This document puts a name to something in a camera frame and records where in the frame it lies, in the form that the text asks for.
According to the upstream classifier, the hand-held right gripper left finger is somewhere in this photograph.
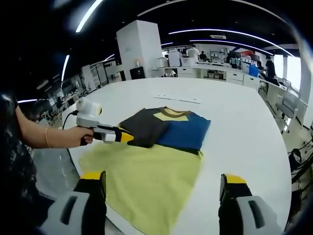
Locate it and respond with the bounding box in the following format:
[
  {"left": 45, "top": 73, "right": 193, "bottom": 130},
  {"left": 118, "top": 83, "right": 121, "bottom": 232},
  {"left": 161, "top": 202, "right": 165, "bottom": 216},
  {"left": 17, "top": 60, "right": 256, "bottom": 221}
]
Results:
[{"left": 43, "top": 171, "right": 108, "bottom": 235}]

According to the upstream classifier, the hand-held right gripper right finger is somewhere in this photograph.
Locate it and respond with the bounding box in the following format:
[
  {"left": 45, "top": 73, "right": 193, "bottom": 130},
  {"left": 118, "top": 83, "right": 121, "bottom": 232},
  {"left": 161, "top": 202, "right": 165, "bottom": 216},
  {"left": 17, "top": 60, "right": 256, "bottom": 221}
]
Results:
[{"left": 219, "top": 173, "right": 282, "bottom": 235}]

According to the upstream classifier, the yellow blue brown garment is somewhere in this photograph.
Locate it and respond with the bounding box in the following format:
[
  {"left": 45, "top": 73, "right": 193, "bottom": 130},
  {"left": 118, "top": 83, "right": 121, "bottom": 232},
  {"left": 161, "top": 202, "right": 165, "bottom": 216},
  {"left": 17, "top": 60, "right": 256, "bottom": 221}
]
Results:
[{"left": 78, "top": 106, "right": 212, "bottom": 234}]

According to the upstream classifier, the person's left hand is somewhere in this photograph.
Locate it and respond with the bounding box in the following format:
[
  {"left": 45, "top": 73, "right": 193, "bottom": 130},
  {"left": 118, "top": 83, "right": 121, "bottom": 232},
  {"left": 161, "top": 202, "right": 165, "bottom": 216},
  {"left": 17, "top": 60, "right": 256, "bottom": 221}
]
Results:
[{"left": 78, "top": 127, "right": 95, "bottom": 147}]

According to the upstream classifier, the black cabinet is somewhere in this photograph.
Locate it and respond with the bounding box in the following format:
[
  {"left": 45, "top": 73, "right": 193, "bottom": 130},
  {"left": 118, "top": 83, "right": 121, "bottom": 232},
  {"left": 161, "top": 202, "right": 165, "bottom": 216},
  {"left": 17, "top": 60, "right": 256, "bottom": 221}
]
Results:
[{"left": 129, "top": 66, "right": 145, "bottom": 80}]

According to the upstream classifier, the person's patterned dark shirt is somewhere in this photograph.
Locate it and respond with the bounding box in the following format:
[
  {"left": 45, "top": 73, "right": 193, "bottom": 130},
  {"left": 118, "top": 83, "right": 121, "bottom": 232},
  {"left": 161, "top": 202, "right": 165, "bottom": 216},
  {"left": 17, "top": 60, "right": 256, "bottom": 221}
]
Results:
[{"left": 3, "top": 100, "right": 38, "bottom": 214}]

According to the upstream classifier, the white machine box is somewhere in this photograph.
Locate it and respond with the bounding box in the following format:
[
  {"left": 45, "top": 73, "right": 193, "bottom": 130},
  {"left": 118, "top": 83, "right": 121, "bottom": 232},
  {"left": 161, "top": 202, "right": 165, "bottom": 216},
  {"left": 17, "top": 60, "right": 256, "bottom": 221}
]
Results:
[{"left": 168, "top": 51, "right": 182, "bottom": 67}]

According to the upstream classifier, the white office chair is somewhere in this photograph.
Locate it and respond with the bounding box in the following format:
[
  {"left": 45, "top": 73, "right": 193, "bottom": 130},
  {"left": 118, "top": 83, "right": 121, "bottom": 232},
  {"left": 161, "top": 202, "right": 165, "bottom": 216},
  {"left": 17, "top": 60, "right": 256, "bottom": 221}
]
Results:
[{"left": 275, "top": 85, "right": 301, "bottom": 135}]

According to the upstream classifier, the long white counter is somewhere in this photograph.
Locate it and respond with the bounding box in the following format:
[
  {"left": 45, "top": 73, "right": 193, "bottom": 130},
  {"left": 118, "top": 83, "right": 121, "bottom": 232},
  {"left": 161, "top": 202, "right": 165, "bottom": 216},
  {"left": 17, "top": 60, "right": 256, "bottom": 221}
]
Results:
[{"left": 152, "top": 62, "right": 260, "bottom": 91}]

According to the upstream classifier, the blue box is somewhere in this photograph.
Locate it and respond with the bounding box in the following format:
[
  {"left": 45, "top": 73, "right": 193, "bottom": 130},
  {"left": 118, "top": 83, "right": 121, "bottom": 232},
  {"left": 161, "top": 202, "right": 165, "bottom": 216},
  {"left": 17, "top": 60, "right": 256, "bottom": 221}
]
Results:
[{"left": 248, "top": 64, "right": 260, "bottom": 77}]

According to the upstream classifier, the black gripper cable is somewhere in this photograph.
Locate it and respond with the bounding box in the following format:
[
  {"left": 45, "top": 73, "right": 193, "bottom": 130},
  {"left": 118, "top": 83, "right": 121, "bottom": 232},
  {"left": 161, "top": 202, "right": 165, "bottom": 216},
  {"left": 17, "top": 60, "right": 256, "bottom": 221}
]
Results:
[{"left": 62, "top": 111, "right": 79, "bottom": 130}]

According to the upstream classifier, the gold bracelet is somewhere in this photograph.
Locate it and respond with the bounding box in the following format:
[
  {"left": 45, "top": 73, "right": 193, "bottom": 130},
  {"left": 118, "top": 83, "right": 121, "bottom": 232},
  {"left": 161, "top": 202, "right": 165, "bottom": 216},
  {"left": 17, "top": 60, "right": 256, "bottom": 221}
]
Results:
[{"left": 45, "top": 127, "right": 53, "bottom": 149}]

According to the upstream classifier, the dark equipment with cables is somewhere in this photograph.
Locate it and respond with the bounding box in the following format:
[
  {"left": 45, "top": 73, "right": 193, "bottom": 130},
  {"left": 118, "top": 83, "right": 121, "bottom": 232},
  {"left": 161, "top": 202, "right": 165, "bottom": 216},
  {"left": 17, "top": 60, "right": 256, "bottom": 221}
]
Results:
[{"left": 288, "top": 147, "right": 313, "bottom": 184}]

